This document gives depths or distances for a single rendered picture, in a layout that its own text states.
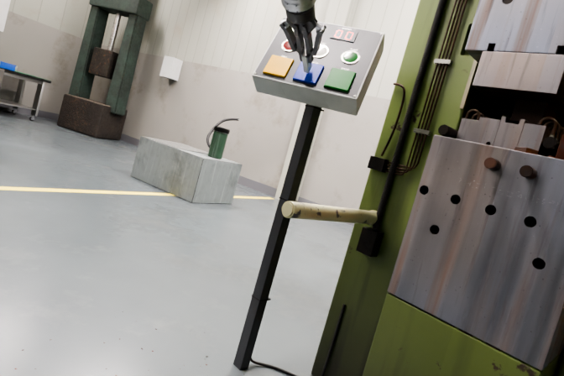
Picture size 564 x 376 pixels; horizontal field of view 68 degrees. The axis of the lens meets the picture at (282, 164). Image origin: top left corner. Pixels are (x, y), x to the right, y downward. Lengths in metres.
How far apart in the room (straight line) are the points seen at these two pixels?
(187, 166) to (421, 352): 3.15
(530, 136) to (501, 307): 0.41
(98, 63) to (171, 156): 3.83
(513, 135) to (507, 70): 0.17
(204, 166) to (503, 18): 3.08
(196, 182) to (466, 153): 3.06
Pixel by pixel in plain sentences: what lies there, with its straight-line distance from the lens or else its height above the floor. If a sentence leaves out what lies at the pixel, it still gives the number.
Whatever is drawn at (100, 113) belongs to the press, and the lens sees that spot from 7.33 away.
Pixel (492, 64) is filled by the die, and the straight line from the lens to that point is 1.25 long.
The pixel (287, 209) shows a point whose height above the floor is 0.62.
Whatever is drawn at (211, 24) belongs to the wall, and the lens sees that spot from 7.06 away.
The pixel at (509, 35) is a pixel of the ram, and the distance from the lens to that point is 1.27.
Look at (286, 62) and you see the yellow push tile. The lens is 1.32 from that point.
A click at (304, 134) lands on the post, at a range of 1.37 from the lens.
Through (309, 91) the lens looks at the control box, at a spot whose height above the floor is 0.95.
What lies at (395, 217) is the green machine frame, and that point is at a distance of 1.42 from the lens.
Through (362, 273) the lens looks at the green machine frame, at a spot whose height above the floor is 0.43.
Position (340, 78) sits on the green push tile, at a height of 1.01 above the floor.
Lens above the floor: 0.79
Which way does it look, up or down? 3 degrees down
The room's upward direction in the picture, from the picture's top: 16 degrees clockwise
